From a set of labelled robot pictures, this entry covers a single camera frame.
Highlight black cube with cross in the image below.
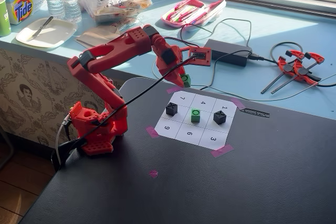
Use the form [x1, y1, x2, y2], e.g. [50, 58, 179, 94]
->
[213, 110, 227, 125]
[165, 102, 179, 116]

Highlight black table clamp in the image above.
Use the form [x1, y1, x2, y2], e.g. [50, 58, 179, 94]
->
[50, 137, 89, 172]

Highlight white numbered grid paper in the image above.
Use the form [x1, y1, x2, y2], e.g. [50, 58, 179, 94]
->
[154, 90, 237, 150]

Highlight black camera cable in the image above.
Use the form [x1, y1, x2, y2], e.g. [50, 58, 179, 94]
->
[52, 55, 197, 169]

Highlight white square plate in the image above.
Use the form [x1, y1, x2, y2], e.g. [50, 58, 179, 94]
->
[15, 17, 79, 49]

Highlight thin black adapter cable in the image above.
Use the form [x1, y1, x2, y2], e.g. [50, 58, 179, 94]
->
[180, 18, 336, 103]

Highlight red bar clamp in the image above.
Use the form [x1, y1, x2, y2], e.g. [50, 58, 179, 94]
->
[261, 50, 307, 95]
[271, 52, 326, 95]

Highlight green paper cup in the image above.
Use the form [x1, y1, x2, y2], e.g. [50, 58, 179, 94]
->
[0, 0, 13, 38]

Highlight thick black power cord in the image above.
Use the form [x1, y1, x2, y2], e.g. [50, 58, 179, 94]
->
[248, 41, 336, 88]

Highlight grey base cable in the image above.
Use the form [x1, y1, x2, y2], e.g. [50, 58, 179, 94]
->
[55, 113, 73, 167]

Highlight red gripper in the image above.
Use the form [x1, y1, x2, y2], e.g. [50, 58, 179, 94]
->
[153, 43, 187, 88]

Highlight patterned beige counter panel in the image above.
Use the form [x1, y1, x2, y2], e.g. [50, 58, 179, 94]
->
[0, 48, 125, 154]

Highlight brown paper napkins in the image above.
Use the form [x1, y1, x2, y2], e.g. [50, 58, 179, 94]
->
[75, 25, 123, 48]

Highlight black power adapter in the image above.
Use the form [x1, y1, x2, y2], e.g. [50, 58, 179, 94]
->
[207, 38, 253, 68]

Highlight pink pencil case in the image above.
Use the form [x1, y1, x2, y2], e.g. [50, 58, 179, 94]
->
[161, 0, 227, 32]

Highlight green cube with circle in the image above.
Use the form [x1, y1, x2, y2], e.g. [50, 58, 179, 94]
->
[191, 108, 202, 123]
[180, 73, 192, 88]

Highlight metal knife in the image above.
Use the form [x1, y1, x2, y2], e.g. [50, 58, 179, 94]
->
[26, 16, 54, 42]

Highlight red wrist camera mount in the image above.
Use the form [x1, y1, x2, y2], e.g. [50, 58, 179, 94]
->
[181, 46, 212, 67]

